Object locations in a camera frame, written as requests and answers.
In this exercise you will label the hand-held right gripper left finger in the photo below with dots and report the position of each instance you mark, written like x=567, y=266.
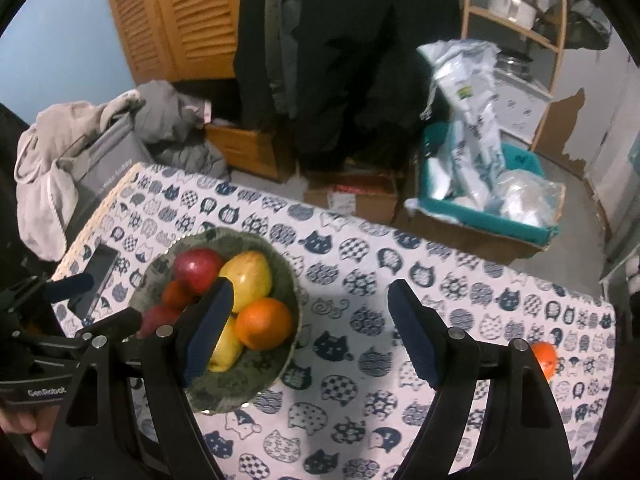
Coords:
x=210, y=330

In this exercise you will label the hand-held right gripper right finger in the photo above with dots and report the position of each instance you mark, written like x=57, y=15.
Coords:
x=415, y=335

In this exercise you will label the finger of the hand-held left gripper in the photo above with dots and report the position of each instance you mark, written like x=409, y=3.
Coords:
x=70, y=287
x=120, y=321

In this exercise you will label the red apple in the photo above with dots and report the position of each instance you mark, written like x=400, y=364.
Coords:
x=159, y=321
x=200, y=270

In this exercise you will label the orange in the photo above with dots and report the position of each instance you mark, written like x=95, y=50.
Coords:
x=177, y=296
x=265, y=327
x=546, y=359

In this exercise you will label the green glass bowl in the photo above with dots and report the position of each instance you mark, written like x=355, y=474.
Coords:
x=270, y=375

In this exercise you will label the person's left hand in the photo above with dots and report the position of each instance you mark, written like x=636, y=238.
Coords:
x=20, y=420

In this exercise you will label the black smartphone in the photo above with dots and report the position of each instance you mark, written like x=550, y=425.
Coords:
x=97, y=275

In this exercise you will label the cat print tablecloth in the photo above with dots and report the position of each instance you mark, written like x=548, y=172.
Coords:
x=350, y=390

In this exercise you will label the beige cloth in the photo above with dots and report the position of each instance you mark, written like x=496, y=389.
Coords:
x=45, y=185

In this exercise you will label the grey bag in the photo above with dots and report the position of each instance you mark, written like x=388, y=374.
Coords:
x=115, y=160

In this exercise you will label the clear plastic bag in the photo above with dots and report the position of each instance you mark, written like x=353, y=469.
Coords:
x=530, y=200

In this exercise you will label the wooden drawer box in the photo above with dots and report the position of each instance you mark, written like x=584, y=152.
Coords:
x=240, y=150

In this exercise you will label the grey jacket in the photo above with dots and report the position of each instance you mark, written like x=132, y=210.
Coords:
x=170, y=120

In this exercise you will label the teal plastic bin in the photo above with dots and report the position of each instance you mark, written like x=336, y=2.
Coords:
x=525, y=160

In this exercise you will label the white plastic packaging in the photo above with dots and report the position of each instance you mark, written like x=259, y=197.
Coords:
x=470, y=110

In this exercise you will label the metal pot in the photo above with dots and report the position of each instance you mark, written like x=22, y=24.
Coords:
x=515, y=65

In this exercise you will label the wooden louvered door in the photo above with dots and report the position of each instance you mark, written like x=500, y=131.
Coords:
x=175, y=15

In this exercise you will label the dark hanging coats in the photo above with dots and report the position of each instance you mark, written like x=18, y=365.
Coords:
x=350, y=50

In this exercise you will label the wooden shelf rack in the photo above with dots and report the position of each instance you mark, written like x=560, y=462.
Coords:
x=560, y=35

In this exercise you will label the white pot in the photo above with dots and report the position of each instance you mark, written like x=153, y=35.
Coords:
x=510, y=5

